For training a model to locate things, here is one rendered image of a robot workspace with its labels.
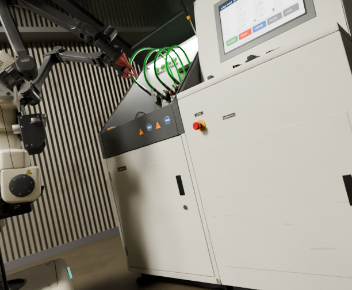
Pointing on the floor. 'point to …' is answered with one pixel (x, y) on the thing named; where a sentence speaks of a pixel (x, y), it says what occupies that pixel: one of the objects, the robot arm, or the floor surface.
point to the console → (285, 156)
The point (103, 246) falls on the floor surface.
